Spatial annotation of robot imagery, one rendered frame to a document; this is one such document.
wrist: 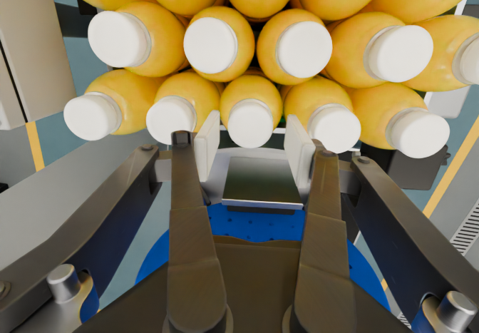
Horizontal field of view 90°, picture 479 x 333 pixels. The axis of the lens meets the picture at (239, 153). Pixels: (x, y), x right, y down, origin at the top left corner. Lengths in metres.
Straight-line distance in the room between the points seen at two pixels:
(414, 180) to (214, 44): 0.32
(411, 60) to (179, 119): 0.18
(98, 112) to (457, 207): 2.02
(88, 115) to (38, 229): 0.63
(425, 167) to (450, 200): 1.60
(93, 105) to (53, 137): 1.59
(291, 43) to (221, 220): 0.26
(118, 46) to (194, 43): 0.06
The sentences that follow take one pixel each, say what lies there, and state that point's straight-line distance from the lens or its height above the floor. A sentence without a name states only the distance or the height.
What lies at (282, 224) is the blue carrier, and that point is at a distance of 0.37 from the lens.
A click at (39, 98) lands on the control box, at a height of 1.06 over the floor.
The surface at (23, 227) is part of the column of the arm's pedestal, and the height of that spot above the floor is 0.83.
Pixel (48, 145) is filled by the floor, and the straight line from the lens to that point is 1.87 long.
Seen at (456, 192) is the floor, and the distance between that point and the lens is 1.99.
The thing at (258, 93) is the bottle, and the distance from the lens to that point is 0.23.
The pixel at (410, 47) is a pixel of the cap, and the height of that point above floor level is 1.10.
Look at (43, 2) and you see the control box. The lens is 0.36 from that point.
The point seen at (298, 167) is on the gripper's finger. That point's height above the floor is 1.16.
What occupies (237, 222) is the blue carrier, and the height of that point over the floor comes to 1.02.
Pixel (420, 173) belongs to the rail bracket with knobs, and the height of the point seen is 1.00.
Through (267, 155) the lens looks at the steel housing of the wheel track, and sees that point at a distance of 0.41.
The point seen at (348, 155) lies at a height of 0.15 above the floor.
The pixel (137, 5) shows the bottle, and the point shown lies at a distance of 0.26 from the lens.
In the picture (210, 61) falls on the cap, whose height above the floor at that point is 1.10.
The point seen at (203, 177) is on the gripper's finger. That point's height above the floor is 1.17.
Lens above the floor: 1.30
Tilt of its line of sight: 66 degrees down
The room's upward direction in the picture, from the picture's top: 173 degrees counter-clockwise
